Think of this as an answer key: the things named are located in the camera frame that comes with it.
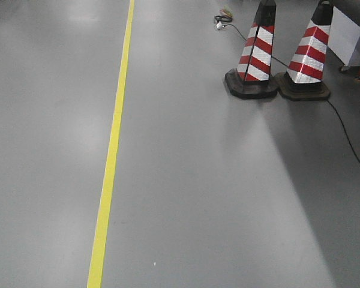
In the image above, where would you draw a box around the left striped traffic cone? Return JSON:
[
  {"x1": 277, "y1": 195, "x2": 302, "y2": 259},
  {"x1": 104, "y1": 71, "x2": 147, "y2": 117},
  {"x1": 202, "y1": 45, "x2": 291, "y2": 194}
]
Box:
[{"x1": 225, "y1": 1, "x2": 278, "y2": 100}]

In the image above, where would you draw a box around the striped traffic cone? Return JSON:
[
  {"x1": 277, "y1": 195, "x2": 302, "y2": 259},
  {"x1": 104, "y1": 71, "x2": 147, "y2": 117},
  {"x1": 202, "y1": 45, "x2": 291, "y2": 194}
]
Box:
[
  {"x1": 275, "y1": 1, "x2": 333, "y2": 101},
  {"x1": 225, "y1": 1, "x2": 278, "y2": 100}
]

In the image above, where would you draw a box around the right striped traffic cone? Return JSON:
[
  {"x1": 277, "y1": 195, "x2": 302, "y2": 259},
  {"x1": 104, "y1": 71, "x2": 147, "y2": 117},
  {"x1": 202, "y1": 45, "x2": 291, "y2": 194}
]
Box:
[{"x1": 275, "y1": 1, "x2": 333, "y2": 101}]

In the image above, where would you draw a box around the white panel board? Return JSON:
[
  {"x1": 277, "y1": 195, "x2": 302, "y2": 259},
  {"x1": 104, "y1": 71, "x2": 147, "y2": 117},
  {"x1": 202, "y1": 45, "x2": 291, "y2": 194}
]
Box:
[{"x1": 328, "y1": 7, "x2": 360, "y2": 67}]

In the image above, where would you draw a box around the black floor cable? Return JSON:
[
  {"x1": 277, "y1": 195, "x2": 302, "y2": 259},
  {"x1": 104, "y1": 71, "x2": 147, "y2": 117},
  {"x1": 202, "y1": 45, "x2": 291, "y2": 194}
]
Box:
[{"x1": 213, "y1": 14, "x2": 360, "y2": 182}]

